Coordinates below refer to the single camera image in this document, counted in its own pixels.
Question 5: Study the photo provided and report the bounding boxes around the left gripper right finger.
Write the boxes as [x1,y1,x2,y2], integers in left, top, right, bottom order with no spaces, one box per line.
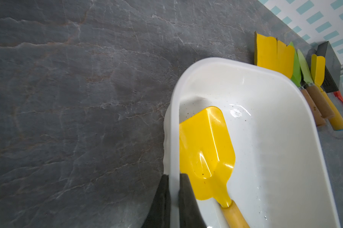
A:
[178,173,207,228]

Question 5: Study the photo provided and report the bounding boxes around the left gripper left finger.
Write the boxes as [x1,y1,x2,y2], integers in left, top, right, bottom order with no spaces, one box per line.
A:
[142,174,171,228]

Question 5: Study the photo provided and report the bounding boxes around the white plastic storage box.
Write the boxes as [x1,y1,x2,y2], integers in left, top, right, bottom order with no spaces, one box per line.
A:
[164,58,340,228]

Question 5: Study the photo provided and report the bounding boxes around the light green shovel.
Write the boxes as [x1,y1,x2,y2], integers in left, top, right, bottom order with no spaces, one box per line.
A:
[297,49,335,119]

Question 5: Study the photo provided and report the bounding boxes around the green shovel wooden handle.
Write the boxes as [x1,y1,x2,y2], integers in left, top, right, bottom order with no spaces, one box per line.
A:
[289,42,326,126]

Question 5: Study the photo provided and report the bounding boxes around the yellow shovel wooden handle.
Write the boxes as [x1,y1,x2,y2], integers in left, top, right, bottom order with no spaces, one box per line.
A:
[254,31,278,71]

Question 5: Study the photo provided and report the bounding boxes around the black flat box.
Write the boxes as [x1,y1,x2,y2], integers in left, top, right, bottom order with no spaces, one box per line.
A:
[316,41,341,93]

